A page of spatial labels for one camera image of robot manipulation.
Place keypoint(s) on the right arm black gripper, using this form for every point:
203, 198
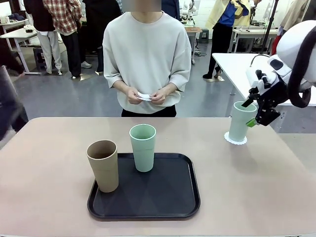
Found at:
274, 96

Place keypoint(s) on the sage green cup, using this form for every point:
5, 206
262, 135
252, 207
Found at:
237, 128

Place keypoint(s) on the white scalloped paper coaster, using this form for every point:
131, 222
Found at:
235, 143

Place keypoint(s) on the small white paper card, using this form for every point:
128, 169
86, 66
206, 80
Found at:
145, 96

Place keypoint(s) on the pale mint green cup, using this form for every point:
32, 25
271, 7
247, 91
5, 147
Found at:
143, 155

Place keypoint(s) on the beige cup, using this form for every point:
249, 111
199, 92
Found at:
105, 172

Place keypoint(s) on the person's left forearm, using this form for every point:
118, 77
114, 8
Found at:
170, 88

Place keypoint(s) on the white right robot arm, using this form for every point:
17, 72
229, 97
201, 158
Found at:
296, 39

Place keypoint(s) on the person's right forearm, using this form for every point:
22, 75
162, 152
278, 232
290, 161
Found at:
121, 87

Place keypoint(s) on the person's left hand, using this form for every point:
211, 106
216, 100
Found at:
159, 97

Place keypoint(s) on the person's right hand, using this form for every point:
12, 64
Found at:
134, 96

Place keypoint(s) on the large white table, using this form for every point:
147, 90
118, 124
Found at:
237, 66

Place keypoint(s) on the white workbench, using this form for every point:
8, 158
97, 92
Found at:
256, 31

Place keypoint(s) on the black tripod stand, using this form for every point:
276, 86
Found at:
270, 22

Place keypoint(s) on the small dark stool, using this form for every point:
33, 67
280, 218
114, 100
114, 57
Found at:
203, 34

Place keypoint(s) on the person in tan coat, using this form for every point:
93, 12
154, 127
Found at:
296, 12

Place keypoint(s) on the wooden top desk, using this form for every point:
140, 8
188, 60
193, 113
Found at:
192, 29

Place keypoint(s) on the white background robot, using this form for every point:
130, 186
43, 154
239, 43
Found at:
187, 10

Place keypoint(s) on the person in beige sweater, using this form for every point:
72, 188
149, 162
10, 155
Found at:
145, 49

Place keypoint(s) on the black plastic tray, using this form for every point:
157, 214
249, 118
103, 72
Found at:
153, 192

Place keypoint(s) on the person in black clothes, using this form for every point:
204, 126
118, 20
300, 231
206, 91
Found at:
98, 19

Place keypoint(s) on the person in plaid shirt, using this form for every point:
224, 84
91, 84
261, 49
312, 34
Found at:
64, 14

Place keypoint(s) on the person dark jacket light trousers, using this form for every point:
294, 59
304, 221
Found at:
49, 47

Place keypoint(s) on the dark grey step stool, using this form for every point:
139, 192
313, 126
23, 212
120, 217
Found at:
39, 53

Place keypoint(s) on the blurred dark passer-by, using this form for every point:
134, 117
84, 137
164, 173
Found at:
10, 103

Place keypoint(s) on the grey desk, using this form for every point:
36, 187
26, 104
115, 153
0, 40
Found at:
17, 33

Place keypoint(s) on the dark blue cloth pile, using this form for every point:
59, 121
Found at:
17, 16

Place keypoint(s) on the white mug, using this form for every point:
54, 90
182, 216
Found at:
7, 19

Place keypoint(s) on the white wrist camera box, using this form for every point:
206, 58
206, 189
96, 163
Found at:
251, 76

